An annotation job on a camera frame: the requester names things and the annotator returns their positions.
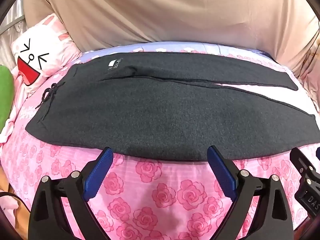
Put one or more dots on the beige cloth cover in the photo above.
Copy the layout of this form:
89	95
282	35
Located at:
162	12

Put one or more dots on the orange cloth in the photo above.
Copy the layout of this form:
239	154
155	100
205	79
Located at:
21	220

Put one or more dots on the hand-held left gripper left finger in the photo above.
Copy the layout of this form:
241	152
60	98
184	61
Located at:
98	172

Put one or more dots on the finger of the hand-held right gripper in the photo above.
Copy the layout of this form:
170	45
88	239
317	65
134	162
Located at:
301	163

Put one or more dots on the white lace curtain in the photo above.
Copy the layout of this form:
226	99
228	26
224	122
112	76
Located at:
15	22

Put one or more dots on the cartoon rabbit face pillow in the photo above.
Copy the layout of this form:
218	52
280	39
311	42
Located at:
47	45

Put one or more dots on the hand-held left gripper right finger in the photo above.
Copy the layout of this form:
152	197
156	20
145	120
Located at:
221	172

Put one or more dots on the dark grey pants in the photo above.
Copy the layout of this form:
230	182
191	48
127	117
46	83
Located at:
155	110

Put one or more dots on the pink floral bedsheet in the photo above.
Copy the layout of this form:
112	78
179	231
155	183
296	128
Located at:
162	195

